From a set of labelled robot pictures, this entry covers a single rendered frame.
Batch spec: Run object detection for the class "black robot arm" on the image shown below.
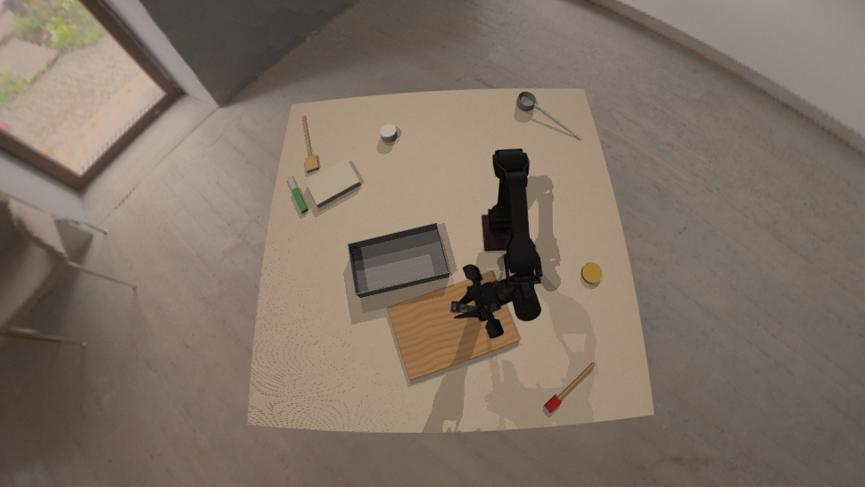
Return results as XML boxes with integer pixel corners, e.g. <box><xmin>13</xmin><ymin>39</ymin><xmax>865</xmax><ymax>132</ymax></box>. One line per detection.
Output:
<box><xmin>471</xmin><ymin>148</ymin><xmax>543</xmax><ymax>321</ymax></box>

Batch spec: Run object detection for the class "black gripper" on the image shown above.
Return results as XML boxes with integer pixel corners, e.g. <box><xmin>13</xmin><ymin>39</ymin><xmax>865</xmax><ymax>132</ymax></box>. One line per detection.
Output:
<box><xmin>454</xmin><ymin>264</ymin><xmax>512</xmax><ymax>339</ymax></box>

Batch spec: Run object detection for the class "short grey cylinder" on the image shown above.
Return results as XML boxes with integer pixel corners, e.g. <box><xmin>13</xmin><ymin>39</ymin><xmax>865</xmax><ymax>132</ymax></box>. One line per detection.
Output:
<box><xmin>380</xmin><ymin>124</ymin><xmax>398</xmax><ymax>143</ymax></box>

